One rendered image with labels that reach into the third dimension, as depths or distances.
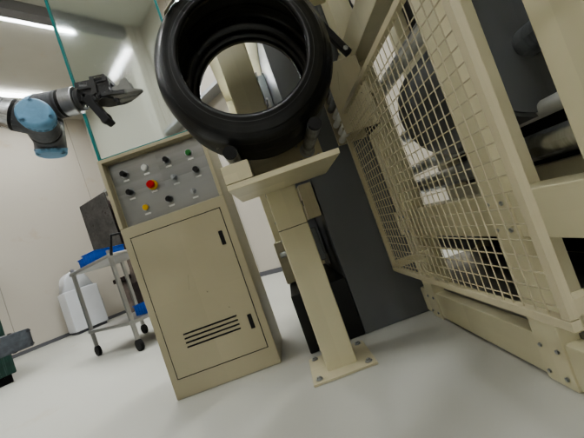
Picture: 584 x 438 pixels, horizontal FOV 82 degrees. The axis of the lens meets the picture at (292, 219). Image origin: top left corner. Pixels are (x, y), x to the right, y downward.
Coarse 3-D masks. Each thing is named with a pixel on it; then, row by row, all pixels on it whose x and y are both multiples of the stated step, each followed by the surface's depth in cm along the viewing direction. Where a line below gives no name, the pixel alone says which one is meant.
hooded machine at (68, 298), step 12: (84, 276) 799; (60, 288) 790; (72, 288) 776; (84, 288) 790; (96, 288) 807; (60, 300) 786; (72, 300) 766; (84, 300) 783; (96, 300) 800; (72, 312) 760; (96, 312) 794; (72, 324) 762; (84, 324) 770; (96, 324) 790
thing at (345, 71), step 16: (336, 64) 137; (352, 64) 137; (336, 80) 137; (352, 80) 137; (336, 96) 136; (368, 96) 137; (336, 112) 145; (352, 112) 136; (368, 112) 136; (336, 128) 154
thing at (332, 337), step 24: (240, 48) 143; (240, 72) 143; (240, 96) 142; (288, 192) 141; (288, 216) 141; (288, 240) 140; (312, 240) 141; (312, 264) 140; (312, 288) 140; (312, 312) 139; (336, 312) 140; (336, 336) 139; (336, 360) 139
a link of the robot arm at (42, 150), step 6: (60, 120) 112; (60, 138) 107; (36, 144) 106; (42, 144) 105; (48, 144) 105; (54, 144) 107; (60, 144) 109; (66, 144) 113; (36, 150) 107; (42, 150) 106; (48, 150) 107; (54, 150) 108; (60, 150) 109; (66, 150) 112; (42, 156) 110; (48, 156) 111; (54, 156) 112; (60, 156) 113
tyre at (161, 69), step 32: (192, 0) 103; (224, 0) 118; (256, 0) 120; (288, 0) 104; (160, 32) 105; (192, 32) 123; (224, 32) 131; (256, 32) 131; (288, 32) 130; (320, 32) 104; (160, 64) 103; (192, 64) 130; (320, 64) 104; (192, 96) 102; (288, 96) 102; (320, 96) 106; (192, 128) 106; (224, 128) 102; (256, 128) 103; (288, 128) 105
